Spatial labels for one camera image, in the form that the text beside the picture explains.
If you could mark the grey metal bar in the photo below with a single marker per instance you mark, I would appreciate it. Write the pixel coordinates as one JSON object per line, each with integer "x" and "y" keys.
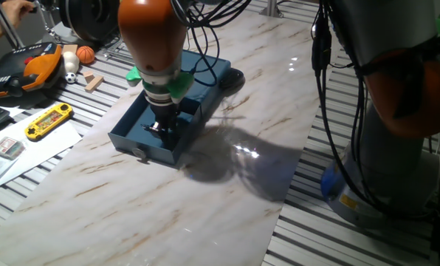
{"x": 9, "y": 33}

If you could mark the yellow handheld game console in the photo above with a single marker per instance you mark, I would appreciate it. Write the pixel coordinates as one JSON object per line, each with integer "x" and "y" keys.
{"x": 48, "y": 121}

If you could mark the marble pattern mat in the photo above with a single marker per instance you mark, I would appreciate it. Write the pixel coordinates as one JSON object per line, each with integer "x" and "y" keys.
{"x": 94, "y": 207}

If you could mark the thin metal rod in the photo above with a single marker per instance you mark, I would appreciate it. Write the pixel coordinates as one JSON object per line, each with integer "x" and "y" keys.
{"x": 46, "y": 22}

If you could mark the black filament spool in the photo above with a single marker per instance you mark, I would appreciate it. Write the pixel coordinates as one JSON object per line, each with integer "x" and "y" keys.
{"x": 89, "y": 18}

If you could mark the small clear card box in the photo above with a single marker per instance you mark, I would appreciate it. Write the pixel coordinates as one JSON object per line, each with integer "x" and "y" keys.
{"x": 9, "y": 147}

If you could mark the small orange basketball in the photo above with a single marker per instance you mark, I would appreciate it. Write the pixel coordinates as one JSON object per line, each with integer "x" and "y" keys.
{"x": 85, "y": 55}

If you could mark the small soccer ball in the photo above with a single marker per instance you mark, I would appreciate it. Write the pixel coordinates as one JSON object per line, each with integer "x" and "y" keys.
{"x": 71, "y": 77}

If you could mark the flat tan wooden block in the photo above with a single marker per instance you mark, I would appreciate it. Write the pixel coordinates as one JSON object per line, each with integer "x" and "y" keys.
{"x": 70, "y": 48}

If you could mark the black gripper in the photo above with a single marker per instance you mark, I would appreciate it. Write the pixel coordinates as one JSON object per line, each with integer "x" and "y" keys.
{"x": 164, "y": 112}

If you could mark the small wooden block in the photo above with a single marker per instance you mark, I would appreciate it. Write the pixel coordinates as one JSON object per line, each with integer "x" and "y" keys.
{"x": 88, "y": 76}

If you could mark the person's hand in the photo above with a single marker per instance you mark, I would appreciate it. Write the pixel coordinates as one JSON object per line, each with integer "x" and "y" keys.
{"x": 17, "y": 11}

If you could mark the green printed wrist mount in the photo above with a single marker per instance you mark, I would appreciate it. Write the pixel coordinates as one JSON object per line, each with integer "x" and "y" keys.
{"x": 181, "y": 86}

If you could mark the black and orange teach pendant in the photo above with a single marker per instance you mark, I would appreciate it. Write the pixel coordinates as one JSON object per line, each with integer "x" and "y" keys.
{"x": 39, "y": 68}

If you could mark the blue drawer box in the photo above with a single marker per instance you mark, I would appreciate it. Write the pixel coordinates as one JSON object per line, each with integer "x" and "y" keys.
{"x": 150, "y": 149}

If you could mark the blank white paper sheet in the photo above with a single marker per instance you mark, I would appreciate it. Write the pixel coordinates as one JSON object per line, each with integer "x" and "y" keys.
{"x": 50, "y": 144}

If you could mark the black round disc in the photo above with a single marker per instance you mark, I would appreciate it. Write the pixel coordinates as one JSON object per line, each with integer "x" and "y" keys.
{"x": 233, "y": 78}

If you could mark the silver metal bracket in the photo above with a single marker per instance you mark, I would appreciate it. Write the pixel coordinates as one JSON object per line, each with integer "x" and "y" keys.
{"x": 114, "y": 50}

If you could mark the white gourd shaped toy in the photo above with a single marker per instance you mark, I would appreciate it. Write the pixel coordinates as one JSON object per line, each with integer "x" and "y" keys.
{"x": 71, "y": 62}

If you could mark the aluminium frame profile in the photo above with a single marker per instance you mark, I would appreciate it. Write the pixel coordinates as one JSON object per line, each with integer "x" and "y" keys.
{"x": 271, "y": 8}

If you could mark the long wooden block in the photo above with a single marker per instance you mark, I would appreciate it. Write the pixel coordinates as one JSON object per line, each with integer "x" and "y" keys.
{"x": 94, "y": 83}

